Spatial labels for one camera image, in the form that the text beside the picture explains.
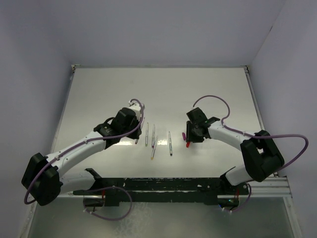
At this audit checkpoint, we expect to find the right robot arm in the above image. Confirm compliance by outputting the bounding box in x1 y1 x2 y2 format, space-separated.
186 108 285 194

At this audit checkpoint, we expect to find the yellow marker pen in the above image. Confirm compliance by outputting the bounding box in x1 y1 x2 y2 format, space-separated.
151 136 158 160

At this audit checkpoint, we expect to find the purple marker pen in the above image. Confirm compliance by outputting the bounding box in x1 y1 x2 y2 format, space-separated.
151 124 156 148

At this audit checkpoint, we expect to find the aluminium frame rail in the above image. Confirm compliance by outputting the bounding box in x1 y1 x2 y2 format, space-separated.
29 176 293 199

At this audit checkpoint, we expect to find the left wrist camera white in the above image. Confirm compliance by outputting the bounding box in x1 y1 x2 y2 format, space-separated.
128 99 145 119

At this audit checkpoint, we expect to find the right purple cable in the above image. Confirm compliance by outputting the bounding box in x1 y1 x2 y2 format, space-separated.
192 95 310 214

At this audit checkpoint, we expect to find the green marker pen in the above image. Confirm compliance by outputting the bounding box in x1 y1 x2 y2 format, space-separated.
145 122 149 147

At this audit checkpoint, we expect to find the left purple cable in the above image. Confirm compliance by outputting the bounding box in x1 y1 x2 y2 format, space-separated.
23 98 146 220

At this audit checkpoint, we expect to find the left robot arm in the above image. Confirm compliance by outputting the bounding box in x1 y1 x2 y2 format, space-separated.
21 104 144 206

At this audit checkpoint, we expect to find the blue marker pen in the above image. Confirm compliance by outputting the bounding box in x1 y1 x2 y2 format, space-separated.
168 131 173 156

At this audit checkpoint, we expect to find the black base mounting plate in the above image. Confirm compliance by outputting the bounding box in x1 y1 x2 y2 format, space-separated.
73 178 249 206

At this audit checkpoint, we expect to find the purple cable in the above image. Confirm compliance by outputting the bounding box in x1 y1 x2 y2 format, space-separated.
192 95 310 214
23 98 146 220

